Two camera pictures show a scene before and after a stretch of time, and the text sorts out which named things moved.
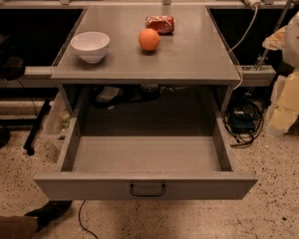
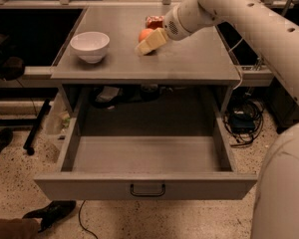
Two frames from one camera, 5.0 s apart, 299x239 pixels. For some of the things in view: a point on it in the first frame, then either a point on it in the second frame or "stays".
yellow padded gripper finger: (290, 98) to (172, 28)
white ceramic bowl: (91, 45) stays
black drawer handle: (132, 190) stays
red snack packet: (163, 24) stays
